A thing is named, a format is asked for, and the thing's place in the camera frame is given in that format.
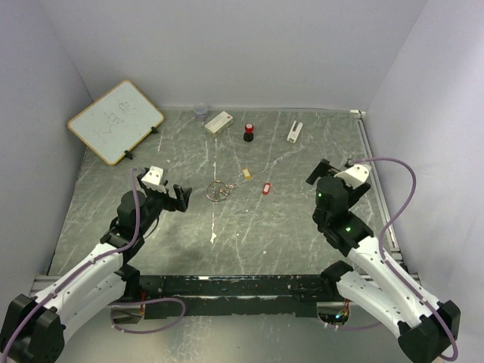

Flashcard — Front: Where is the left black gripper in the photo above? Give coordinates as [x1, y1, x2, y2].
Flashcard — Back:
[137, 175, 191, 234]

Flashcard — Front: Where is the large metal keyring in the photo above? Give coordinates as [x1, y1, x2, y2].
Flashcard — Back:
[205, 180, 237, 203]

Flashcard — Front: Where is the red key tag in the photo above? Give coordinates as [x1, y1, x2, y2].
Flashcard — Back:
[262, 183, 271, 195]

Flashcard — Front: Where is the yellow key tag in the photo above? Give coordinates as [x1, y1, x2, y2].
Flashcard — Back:
[242, 168, 252, 180]

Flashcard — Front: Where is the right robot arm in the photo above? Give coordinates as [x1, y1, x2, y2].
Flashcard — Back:
[306, 159, 461, 362]

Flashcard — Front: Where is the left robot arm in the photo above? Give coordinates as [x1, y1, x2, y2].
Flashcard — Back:
[1, 168, 192, 362]

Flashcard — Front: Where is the left whiteboard stand foot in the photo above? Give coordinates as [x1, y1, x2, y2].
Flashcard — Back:
[124, 150, 134, 160]

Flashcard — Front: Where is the white usb adapter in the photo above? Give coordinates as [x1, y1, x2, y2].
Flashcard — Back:
[287, 120, 303, 144]

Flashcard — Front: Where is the clear plastic cup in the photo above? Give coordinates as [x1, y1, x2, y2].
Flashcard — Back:
[192, 103, 208, 121]

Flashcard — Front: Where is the small white green box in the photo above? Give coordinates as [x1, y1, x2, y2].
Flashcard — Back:
[204, 111, 234, 138]

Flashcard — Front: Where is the red black stamp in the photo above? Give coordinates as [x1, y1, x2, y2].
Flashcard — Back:
[244, 123, 254, 142]

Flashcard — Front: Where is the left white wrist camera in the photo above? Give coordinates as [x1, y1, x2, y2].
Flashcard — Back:
[145, 166, 166, 193]

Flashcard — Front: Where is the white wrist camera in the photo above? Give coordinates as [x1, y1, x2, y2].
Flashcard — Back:
[145, 166, 166, 193]
[334, 159, 371, 187]

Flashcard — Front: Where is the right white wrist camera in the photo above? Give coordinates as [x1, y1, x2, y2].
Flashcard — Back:
[334, 159, 371, 187]

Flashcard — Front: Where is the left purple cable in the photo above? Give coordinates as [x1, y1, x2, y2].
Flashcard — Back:
[0, 167, 188, 356]

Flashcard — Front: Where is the small whiteboard yellow frame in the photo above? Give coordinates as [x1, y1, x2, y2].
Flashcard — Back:
[67, 80, 164, 166]

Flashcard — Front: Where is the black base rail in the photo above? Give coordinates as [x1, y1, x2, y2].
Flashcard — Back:
[118, 275, 343, 319]

